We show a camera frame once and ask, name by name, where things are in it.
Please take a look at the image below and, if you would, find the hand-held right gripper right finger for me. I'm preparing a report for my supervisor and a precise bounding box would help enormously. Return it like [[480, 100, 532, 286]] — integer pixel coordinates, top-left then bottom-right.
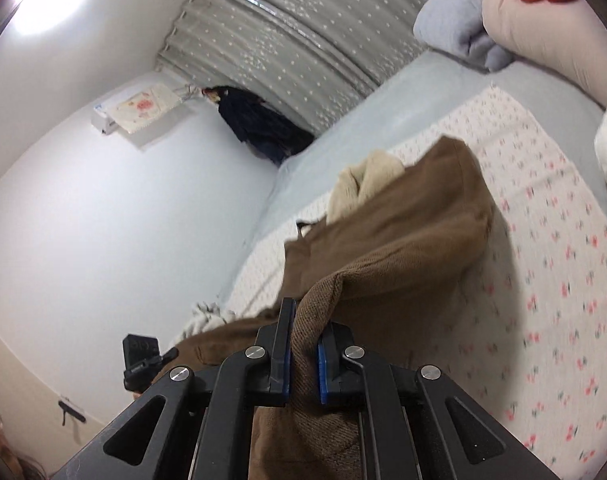
[[317, 324, 560, 480]]

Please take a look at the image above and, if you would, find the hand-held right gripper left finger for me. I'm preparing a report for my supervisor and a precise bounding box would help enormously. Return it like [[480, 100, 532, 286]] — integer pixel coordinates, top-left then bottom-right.
[[50, 297, 297, 480]]

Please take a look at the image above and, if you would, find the brown coat with fleece collar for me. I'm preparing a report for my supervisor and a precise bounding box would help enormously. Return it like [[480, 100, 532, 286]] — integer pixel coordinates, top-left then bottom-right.
[[176, 135, 495, 480]]

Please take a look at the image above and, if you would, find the cream fleece garment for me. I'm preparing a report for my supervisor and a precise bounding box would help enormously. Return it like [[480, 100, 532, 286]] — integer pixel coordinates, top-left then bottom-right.
[[176, 301, 237, 348]]

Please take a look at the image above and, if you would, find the dark hanging garment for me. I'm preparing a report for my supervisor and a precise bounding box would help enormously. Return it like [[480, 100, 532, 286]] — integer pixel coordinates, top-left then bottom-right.
[[203, 86, 315, 165]]

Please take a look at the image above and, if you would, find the floral cherry print sheet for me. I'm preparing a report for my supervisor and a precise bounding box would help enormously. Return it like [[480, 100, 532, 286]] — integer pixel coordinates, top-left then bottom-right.
[[223, 85, 607, 480]]

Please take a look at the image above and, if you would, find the white air conditioner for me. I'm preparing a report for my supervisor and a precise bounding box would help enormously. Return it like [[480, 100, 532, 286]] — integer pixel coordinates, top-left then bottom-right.
[[92, 102, 134, 136]]

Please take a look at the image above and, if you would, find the floral cover cloth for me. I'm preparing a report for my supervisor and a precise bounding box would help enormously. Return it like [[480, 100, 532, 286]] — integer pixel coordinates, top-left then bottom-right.
[[106, 85, 182, 132]]

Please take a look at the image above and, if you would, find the grey bed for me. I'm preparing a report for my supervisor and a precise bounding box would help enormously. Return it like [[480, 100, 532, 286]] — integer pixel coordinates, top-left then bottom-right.
[[223, 50, 607, 306]]

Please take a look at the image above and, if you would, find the grey star print curtain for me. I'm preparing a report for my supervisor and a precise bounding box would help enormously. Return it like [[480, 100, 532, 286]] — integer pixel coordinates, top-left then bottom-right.
[[156, 0, 434, 133]]

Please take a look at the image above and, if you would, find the folded grey-blue blanket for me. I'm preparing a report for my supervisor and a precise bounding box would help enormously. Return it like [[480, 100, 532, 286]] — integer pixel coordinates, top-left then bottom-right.
[[414, 0, 514, 72]]

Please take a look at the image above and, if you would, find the pink pillow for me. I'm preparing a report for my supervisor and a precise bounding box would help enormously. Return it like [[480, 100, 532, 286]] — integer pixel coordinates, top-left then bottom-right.
[[476, 0, 607, 108]]

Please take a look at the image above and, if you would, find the black wall hook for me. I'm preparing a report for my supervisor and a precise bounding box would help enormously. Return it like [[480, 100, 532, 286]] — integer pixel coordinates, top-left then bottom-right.
[[58, 399, 87, 424]]

